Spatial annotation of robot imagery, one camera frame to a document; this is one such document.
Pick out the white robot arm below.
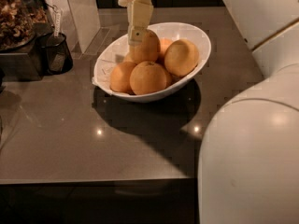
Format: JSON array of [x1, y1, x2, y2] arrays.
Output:
[[198, 0, 299, 224]]

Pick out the white paper bowl liner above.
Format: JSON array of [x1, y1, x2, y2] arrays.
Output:
[[92, 35, 129, 95]]

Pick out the white oval bowl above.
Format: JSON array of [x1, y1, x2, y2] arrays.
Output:
[[92, 21, 212, 104]]

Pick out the small hidden orange left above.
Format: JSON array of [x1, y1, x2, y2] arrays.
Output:
[[123, 53, 132, 62]]

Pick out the clear acrylic sign stand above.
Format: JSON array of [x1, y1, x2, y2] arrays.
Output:
[[46, 0, 101, 53]]

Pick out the white tag utensil in cup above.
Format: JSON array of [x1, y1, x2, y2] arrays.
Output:
[[53, 6, 63, 37]]

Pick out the black mesh cup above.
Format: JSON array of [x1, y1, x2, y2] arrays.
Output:
[[36, 33, 73, 75]]

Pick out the dark tray base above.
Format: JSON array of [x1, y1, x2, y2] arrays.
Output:
[[0, 41, 44, 81]]

